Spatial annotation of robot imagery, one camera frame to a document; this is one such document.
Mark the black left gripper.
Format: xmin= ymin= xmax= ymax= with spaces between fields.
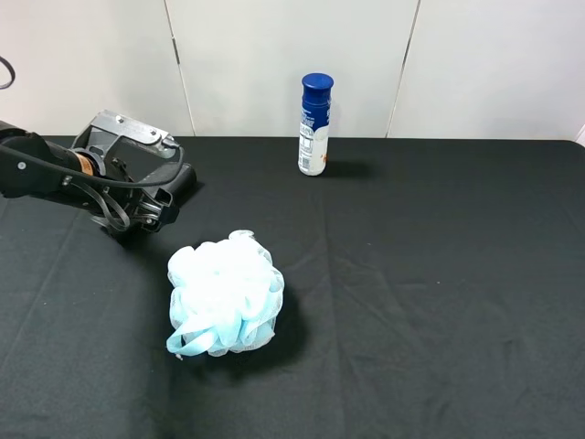
xmin=89 ymin=157 xmax=179 ymax=236

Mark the black glasses case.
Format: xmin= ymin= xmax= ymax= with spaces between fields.
xmin=139 ymin=164 xmax=197 ymax=206

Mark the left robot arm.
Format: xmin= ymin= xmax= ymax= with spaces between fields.
xmin=1 ymin=111 xmax=197 ymax=238

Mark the blue and white bath loofah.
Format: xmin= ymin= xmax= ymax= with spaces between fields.
xmin=166 ymin=230 xmax=285 ymax=359

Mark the white bottle with blue cap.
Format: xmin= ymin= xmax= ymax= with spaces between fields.
xmin=298 ymin=72 xmax=335 ymax=177

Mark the black tablecloth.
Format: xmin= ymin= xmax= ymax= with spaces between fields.
xmin=1 ymin=137 xmax=584 ymax=438

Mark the black camera cable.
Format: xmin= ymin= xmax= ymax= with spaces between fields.
xmin=0 ymin=54 xmax=186 ymax=230

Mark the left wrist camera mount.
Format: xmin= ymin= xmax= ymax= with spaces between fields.
xmin=72 ymin=110 xmax=180 ymax=159

